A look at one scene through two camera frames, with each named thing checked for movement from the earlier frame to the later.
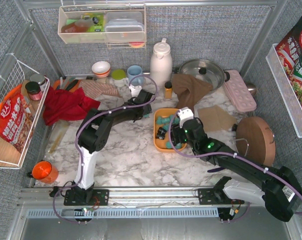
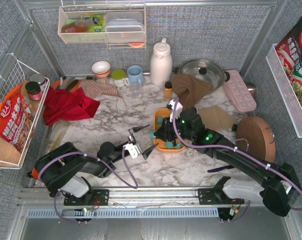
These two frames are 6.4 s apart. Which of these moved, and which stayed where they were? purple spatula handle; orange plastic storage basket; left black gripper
Moved: left black gripper
Stayed: orange plastic storage basket; purple spatula handle
